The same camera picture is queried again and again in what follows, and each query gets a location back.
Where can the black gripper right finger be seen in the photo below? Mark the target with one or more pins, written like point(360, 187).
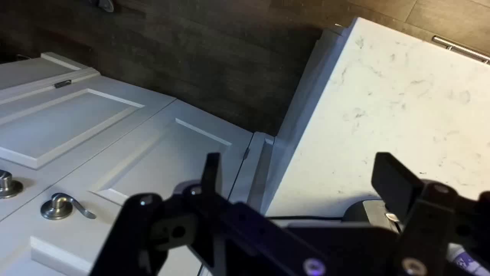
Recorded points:
point(395, 181)

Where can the round silver cabinet knob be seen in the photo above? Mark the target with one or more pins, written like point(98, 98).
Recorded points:
point(8, 184)

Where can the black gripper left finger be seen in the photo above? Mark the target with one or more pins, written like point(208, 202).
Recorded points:
point(208, 173)

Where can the white panel cabinet door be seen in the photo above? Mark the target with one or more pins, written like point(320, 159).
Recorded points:
point(168, 158)
point(76, 123)

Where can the white drawer front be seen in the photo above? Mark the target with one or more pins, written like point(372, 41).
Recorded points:
point(31, 70)

